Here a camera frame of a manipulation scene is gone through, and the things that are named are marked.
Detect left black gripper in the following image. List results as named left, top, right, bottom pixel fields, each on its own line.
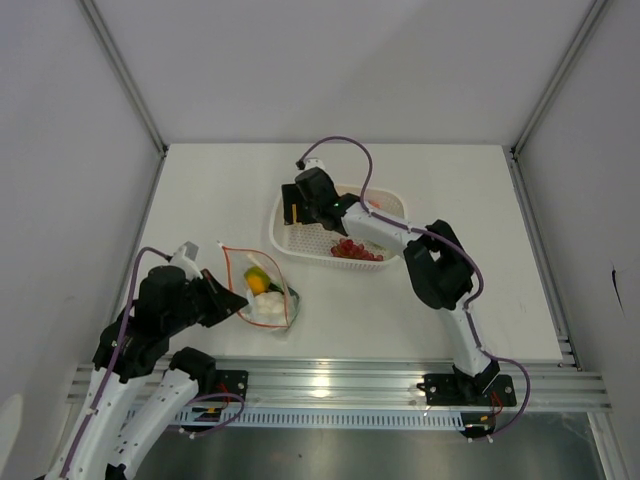
left=165, top=267, right=248, bottom=334

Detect green yellow mango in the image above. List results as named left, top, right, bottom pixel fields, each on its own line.
left=244, top=266, right=271, bottom=296

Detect clear orange zip top bag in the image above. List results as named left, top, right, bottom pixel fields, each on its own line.
left=218, top=242, right=301, bottom=334

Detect green leafy vegetable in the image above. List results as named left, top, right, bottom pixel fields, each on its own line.
left=269, top=283, right=301, bottom=329

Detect red grape bunch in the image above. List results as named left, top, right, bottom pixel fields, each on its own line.
left=330, top=238, right=384, bottom=262

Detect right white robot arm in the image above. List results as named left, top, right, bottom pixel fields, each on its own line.
left=281, top=167, right=499, bottom=404

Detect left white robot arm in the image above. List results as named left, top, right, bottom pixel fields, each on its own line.
left=45, top=265, right=248, bottom=479

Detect white perforated plastic basket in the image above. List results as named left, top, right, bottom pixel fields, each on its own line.
left=269, top=184, right=407, bottom=272

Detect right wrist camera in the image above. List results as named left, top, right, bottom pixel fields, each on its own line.
left=295, top=157, right=326, bottom=171

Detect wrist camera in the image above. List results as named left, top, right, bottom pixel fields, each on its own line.
left=295, top=157, right=326, bottom=171
left=169, top=241, right=202, bottom=281

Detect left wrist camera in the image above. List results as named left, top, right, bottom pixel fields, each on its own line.
left=169, top=241, right=202, bottom=281

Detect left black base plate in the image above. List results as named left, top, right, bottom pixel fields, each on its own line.
left=213, top=369, right=249, bottom=402

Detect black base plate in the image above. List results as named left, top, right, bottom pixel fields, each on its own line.
left=416, top=373, right=517, bottom=407
left=213, top=369, right=249, bottom=402

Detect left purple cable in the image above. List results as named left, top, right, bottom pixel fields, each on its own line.
left=54, top=246, right=174, bottom=480

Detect purple cable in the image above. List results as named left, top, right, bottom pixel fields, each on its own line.
left=54, top=246, right=174, bottom=480
left=299, top=135, right=531, bottom=441

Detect aluminium rail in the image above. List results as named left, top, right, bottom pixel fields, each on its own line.
left=67, top=357, right=614, bottom=414

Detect slotted cable duct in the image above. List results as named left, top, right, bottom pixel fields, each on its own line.
left=169, top=407, right=466, bottom=432

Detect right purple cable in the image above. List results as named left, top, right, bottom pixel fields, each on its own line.
left=299, top=135, right=531, bottom=441

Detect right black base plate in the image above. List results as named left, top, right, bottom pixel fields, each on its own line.
left=416, top=373, right=517, bottom=407

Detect left aluminium frame post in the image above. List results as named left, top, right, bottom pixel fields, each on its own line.
left=76, top=0, right=168, bottom=157

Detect aluminium frame post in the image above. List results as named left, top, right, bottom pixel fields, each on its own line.
left=76, top=0, right=168, bottom=157
left=510, top=0, right=613, bottom=161

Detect right aluminium frame post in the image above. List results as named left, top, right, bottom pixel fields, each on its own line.
left=510, top=0, right=613, bottom=161

